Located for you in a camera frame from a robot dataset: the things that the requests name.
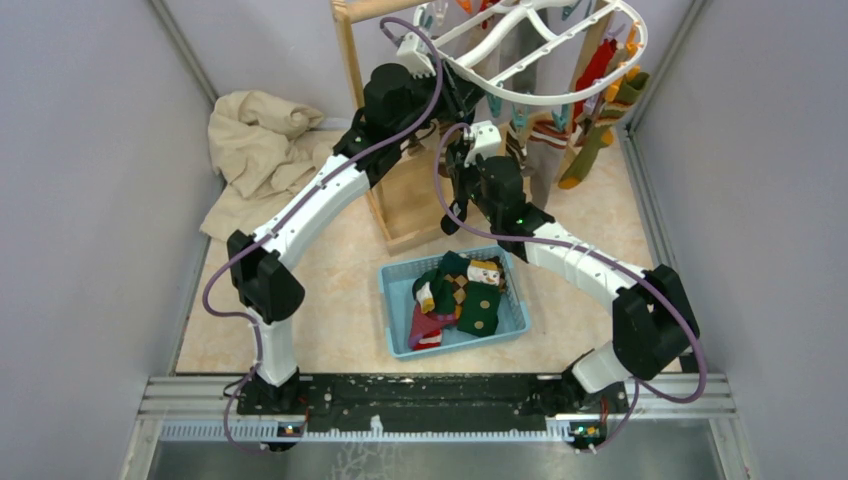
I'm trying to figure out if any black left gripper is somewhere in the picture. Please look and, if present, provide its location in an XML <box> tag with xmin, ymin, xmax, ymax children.
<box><xmin>393</xmin><ymin>56</ymin><xmax>487</xmax><ymax>142</ymax></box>

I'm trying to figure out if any black blue white sock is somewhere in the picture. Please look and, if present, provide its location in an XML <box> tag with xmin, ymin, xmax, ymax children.
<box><xmin>439</xmin><ymin>194</ymin><xmax>469</xmax><ymax>236</ymax></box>

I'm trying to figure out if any dark teal sock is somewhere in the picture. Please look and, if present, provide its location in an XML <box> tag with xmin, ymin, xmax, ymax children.
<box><xmin>438</xmin><ymin>251</ymin><xmax>471</xmax><ymax>276</ymax></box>

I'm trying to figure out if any white green patch sock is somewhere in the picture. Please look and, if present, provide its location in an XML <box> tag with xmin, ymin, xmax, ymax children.
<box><xmin>412</xmin><ymin>269</ymin><xmax>457</xmax><ymax>315</ymax></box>

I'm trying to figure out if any maroon pink sock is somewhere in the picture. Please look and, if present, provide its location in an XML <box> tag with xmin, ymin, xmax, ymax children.
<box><xmin>407</xmin><ymin>305</ymin><xmax>459</xmax><ymax>351</ymax></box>

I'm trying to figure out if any red white striped sock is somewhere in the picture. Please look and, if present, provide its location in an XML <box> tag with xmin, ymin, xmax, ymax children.
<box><xmin>413</xmin><ymin>330</ymin><xmax>443</xmax><ymax>351</ymax></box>

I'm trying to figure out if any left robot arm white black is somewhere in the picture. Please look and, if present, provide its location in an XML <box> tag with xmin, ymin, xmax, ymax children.
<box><xmin>221</xmin><ymin>63</ymin><xmax>484</xmax><ymax>414</ymax></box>

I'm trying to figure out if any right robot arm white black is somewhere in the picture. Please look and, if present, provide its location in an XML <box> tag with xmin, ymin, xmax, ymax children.
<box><xmin>445</xmin><ymin>154</ymin><xmax>708</xmax><ymax>412</ymax></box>

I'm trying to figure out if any white plastic sock hanger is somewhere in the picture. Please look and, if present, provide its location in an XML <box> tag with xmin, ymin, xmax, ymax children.
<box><xmin>411</xmin><ymin>0</ymin><xmax>649</xmax><ymax>107</ymax></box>

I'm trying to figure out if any brown white striped sock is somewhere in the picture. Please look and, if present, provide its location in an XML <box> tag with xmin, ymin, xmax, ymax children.
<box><xmin>525</xmin><ymin>118</ymin><xmax>570</xmax><ymax>210</ymax></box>

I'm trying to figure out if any grey ankle sock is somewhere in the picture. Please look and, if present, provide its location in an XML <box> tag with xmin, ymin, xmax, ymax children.
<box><xmin>500</xmin><ymin>19</ymin><xmax>547</xmax><ymax>94</ymax></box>

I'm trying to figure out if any red and cream sock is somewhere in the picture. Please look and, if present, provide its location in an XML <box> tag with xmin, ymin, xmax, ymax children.
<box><xmin>575</xmin><ymin>39</ymin><xmax>618</xmax><ymax>91</ymax></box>

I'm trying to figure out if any light blue plastic basket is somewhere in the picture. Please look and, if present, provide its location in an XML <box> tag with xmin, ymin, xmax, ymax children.
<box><xmin>377</xmin><ymin>245</ymin><xmax>532</xmax><ymax>361</ymax></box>

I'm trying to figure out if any beige crumpled cloth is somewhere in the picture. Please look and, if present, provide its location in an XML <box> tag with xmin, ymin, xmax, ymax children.
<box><xmin>200</xmin><ymin>90</ymin><xmax>342</xmax><ymax>241</ymax></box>

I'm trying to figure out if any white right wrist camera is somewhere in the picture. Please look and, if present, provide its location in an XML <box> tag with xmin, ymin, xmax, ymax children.
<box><xmin>463</xmin><ymin>120</ymin><xmax>502</xmax><ymax>168</ymax></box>

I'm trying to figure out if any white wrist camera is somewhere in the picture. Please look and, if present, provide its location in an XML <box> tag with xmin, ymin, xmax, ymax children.
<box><xmin>463</xmin><ymin>120</ymin><xmax>502</xmax><ymax>168</ymax></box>
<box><xmin>396</xmin><ymin>32</ymin><xmax>437</xmax><ymax>78</ymax></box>

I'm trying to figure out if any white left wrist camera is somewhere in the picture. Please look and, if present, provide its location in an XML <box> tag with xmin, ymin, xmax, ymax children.
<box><xmin>396</xmin><ymin>32</ymin><xmax>437</xmax><ymax>78</ymax></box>

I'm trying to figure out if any wooden hanger stand frame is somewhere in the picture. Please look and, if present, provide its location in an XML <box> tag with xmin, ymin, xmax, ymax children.
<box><xmin>329</xmin><ymin>0</ymin><xmax>621</xmax><ymax>257</ymax></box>

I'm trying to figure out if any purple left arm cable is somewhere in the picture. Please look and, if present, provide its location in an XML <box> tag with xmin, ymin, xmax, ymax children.
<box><xmin>201</xmin><ymin>17</ymin><xmax>445</xmax><ymax>458</ymax></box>

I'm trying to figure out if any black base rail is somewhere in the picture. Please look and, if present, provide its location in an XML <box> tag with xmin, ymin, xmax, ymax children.
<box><xmin>142</xmin><ymin>372</ymin><xmax>631</xmax><ymax>455</ymax></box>

